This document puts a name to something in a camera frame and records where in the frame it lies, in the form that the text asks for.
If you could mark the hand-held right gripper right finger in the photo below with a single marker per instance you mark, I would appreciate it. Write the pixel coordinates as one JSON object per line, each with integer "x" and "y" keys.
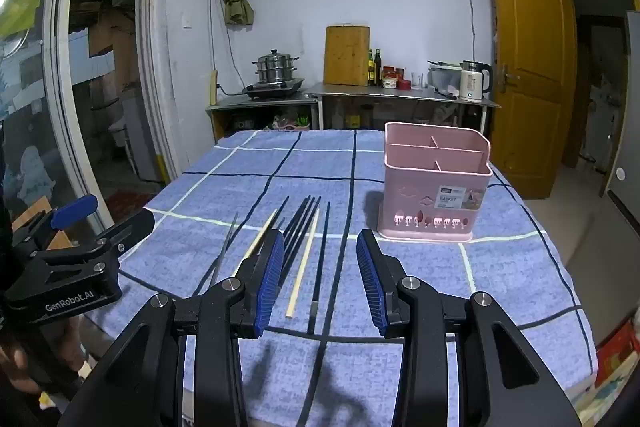
{"x": 372, "y": 282}

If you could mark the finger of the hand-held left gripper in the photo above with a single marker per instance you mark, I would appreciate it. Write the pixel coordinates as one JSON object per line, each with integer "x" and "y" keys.
{"x": 135, "y": 224}
{"x": 75, "y": 211}

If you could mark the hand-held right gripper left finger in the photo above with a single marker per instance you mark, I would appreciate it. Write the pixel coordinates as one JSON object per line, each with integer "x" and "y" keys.
{"x": 267, "y": 282}

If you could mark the wooden chopstick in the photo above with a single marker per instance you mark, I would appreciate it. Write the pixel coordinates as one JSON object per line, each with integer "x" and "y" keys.
{"x": 302, "y": 267}
{"x": 265, "y": 227}

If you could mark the silver metal chopstick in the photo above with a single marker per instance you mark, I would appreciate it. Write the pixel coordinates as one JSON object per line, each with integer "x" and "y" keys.
{"x": 223, "y": 263}
{"x": 225, "y": 252}

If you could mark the pink plastic utensil holder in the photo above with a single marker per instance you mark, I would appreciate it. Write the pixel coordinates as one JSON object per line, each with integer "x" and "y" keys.
{"x": 430, "y": 177}

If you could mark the person's left hand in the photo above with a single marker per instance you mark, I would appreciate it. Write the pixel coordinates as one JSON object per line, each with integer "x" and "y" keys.
{"x": 67, "y": 344}

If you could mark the blue checked blanket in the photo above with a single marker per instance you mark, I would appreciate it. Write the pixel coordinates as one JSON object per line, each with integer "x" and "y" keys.
{"x": 425, "y": 282}

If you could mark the yellowed power strip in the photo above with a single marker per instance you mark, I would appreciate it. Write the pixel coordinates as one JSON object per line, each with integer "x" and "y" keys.
{"x": 214, "y": 87}

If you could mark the pink plastic basket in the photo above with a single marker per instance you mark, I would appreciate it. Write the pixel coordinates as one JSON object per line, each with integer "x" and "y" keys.
{"x": 290, "y": 123}

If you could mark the low steel table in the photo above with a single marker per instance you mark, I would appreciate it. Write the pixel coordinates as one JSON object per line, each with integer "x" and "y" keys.
{"x": 260, "y": 104}

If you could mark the tall steel counter table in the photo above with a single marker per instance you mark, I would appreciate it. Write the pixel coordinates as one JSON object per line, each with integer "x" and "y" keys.
{"x": 400, "y": 94}

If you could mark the black induction cooker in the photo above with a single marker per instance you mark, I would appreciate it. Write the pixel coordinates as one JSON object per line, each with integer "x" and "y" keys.
{"x": 272, "y": 89}

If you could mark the labelled red lid jar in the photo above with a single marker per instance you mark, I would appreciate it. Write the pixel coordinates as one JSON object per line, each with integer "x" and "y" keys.
{"x": 389, "y": 79}

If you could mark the clear drinking glass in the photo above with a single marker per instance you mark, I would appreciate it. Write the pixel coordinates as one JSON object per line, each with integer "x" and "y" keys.
{"x": 417, "y": 81}

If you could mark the steel steamer pot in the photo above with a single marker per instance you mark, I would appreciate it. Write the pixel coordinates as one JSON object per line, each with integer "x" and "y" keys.
{"x": 275, "y": 67}

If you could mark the green oil bottle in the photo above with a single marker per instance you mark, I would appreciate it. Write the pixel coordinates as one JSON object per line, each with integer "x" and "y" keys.
{"x": 371, "y": 69}

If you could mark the dark sauce bottle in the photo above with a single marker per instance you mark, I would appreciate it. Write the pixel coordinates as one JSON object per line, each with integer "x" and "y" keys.
{"x": 377, "y": 69}

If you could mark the clear plastic container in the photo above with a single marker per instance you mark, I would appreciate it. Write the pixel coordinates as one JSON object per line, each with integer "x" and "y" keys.
{"x": 442, "y": 79}

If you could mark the white electric kettle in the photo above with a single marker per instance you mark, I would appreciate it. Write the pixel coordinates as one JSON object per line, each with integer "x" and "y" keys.
{"x": 472, "y": 82}

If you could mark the wooden cutting board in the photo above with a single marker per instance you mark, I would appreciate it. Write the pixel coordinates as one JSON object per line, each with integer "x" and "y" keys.
{"x": 346, "y": 57}

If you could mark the red cardboard box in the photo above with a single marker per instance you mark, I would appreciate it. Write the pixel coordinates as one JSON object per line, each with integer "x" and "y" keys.
{"x": 617, "y": 352}

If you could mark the yellow wooden door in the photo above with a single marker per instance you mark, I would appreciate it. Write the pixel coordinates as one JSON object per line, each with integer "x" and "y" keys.
{"x": 530, "y": 57}

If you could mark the silver refrigerator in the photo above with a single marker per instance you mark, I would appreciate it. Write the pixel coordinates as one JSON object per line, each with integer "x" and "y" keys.
{"x": 625, "y": 117}

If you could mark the white sliding door frame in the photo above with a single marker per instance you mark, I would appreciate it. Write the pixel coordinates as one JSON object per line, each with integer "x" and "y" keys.
{"x": 57, "y": 82}

